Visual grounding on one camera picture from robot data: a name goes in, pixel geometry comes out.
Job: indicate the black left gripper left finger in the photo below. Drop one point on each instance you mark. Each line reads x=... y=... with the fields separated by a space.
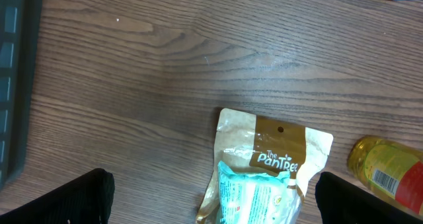
x=87 y=199

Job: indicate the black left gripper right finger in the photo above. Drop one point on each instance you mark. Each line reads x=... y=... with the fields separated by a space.
x=340 y=202

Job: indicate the clear bottle with silver cap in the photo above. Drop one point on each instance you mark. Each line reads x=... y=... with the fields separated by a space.
x=391 y=170

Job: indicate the light green snack packet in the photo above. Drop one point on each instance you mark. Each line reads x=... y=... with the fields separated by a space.
x=252 y=198

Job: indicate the brown Pantree pouch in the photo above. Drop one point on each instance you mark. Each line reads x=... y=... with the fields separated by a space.
x=256 y=144

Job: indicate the grey plastic mesh basket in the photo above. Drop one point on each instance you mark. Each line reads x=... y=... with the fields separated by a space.
x=20 y=22

